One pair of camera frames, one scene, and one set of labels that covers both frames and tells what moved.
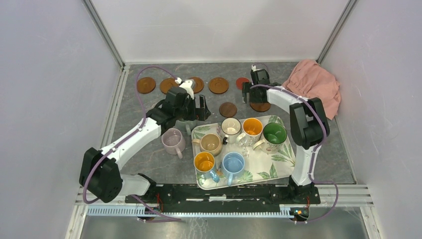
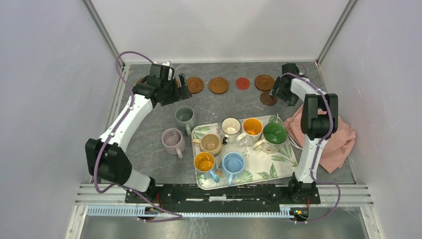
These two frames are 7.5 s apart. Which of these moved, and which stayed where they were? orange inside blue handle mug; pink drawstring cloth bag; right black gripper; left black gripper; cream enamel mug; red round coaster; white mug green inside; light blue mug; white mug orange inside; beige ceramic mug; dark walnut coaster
Moved: dark walnut coaster; pink drawstring cloth bag; right black gripper; left black gripper
Stayed: beige ceramic mug; orange inside blue handle mug; light blue mug; red round coaster; white mug orange inside; cream enamel mug; white mug green inside
